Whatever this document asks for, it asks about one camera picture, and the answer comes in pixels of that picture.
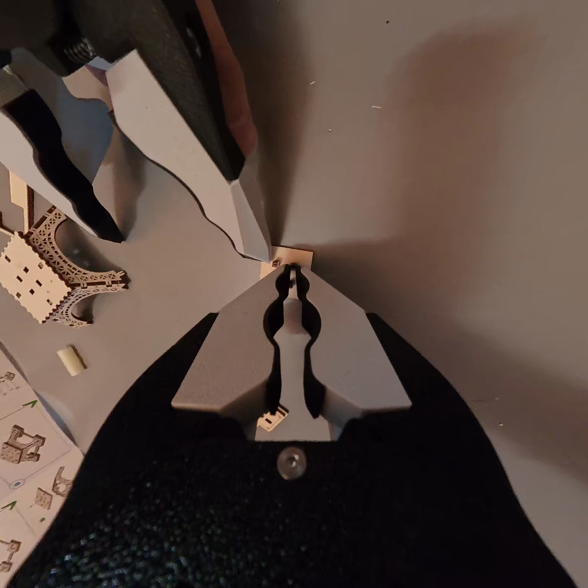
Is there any small slotted wooden piece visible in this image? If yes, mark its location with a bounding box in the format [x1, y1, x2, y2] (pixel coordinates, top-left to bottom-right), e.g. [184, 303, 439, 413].
[258, 406, 290, 433]

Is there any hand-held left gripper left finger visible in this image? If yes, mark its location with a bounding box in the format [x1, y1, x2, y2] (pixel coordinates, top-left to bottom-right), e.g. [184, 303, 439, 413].
[171, 264, 293, 442]

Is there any small wooden puzzle piece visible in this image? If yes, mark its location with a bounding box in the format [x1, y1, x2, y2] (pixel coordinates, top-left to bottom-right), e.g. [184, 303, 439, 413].
[260, 246, 315, 295]

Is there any paper instruction sheet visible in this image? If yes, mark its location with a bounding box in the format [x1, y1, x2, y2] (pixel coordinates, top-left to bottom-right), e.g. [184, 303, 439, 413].
[0, 342, 85, 586]

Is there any small white plastic cylinder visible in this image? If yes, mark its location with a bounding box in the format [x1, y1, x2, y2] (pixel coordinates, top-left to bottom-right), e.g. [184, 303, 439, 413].
[56, 345, 87, 377]

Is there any pale wooden strip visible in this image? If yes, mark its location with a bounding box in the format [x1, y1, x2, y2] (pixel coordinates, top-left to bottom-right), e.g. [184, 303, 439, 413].
[8, 171, 36, 222]

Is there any person's right hand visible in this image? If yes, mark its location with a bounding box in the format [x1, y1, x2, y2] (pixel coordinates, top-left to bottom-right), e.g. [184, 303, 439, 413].
[195, 0, 259, 155]

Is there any wooden tower base model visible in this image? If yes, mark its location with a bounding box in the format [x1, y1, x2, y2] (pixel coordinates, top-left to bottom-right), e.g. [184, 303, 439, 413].
[0, 206, 130, 330]

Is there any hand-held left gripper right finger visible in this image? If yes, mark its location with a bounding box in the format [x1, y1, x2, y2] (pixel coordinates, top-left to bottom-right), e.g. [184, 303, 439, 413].
[295, 265, 413, 442]

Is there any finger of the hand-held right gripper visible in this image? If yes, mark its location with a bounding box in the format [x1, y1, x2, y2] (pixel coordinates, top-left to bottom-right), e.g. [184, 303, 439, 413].
[108, 50, 273, 262]
[0, 87, 126, 243]

